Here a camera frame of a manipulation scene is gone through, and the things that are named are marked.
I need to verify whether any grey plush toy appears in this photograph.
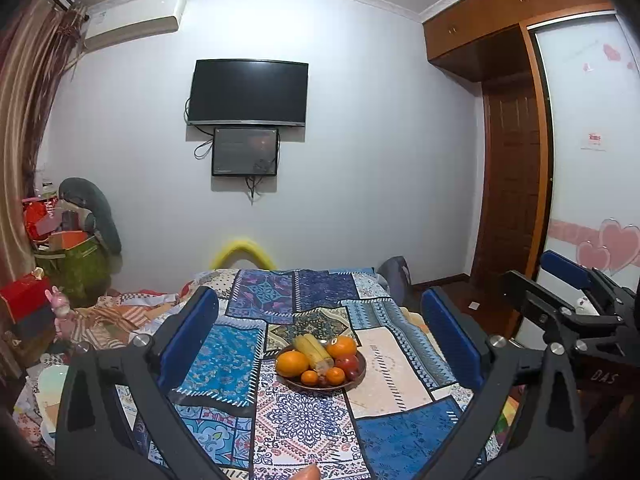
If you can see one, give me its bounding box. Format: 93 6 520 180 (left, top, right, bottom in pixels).
57 176 123 256

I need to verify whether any dark framed wall panel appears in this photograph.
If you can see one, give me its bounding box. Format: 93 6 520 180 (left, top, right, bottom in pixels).
211 126 279 177

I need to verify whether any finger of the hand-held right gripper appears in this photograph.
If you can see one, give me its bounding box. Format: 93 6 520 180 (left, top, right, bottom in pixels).
500 269 621 356
539 249 626 311

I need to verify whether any wooden overhead cabinet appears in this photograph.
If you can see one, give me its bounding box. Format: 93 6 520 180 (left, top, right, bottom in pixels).
422 0 621 83

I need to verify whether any medium orange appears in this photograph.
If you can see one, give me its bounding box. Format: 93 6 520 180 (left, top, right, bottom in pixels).
325 336 358 360

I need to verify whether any white air conditioner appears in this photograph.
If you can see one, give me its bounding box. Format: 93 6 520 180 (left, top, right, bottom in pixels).
82 0 187 53

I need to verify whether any large orange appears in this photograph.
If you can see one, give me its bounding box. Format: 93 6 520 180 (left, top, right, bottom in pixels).
275 350 311 378

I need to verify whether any white sliding wardrobe door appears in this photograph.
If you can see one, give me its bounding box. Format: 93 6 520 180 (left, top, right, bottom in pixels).
530 10 640 311

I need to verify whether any yellow curved chair back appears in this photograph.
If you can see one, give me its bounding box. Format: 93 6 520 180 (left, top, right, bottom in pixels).
209 237 279 272

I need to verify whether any pale round plastic basin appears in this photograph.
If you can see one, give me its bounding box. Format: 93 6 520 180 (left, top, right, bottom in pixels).
32 364 71 456

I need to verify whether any pink bunny toy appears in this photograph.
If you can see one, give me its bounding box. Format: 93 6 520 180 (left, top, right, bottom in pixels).
46 285 75 338

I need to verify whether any orange striped cloth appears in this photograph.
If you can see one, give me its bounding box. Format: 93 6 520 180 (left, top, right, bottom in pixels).
75 287 201 351

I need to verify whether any red gift box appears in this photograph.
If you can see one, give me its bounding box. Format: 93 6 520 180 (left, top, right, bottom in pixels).
22 199 63 240

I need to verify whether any black looped cable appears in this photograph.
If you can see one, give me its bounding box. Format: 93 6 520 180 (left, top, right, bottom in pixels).
194 125 215 161

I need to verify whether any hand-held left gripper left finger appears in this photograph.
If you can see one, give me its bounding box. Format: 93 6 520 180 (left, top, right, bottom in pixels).
54 284 232 480

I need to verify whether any yellow fleece blanket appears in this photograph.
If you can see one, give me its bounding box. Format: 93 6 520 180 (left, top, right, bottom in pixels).
400 307 433 338

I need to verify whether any dark purple round plate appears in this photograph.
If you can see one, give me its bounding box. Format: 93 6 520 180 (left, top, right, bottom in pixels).
275 342 367 392

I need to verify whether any black hanging cable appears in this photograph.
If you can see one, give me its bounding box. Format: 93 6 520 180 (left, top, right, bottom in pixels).
244 159 276 205

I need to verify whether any green bag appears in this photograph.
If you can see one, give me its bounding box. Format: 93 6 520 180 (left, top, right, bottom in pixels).
35 240 113 306

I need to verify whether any blue-grey chair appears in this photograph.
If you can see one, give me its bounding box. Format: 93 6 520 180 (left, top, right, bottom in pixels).
376 256 413 306

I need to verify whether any brown striped curtain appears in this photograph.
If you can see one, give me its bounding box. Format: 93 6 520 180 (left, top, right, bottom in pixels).
0 0 88 281

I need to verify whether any large red box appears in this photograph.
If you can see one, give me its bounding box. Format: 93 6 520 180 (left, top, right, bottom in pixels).
0 275 53 323

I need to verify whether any black wall television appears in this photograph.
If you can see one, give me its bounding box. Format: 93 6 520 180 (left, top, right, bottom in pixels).
186 59 310 127

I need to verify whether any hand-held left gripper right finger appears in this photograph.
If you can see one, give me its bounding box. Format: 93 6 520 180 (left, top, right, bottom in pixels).
421 286 588 480

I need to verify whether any orange flat box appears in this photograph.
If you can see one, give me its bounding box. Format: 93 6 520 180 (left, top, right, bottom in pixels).
47 230 91 252

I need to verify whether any brown wooden door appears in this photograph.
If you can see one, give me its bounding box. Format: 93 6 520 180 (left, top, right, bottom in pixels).
472 80 546 286

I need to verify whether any blue patchwork blanket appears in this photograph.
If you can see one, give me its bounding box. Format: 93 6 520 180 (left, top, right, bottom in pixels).
115 267 506 480

